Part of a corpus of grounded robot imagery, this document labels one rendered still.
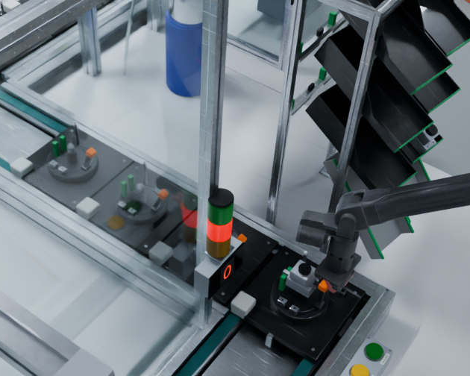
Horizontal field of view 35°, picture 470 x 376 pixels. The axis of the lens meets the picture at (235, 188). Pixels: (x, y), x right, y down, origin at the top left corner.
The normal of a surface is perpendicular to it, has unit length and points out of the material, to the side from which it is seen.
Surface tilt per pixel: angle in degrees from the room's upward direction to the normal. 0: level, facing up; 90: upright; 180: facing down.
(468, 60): 0
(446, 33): 25
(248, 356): 0
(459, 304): 0
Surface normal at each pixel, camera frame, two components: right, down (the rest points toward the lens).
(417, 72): 0.35, -0.40
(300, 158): 0.05, -0.69
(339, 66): -0.71, 0.48
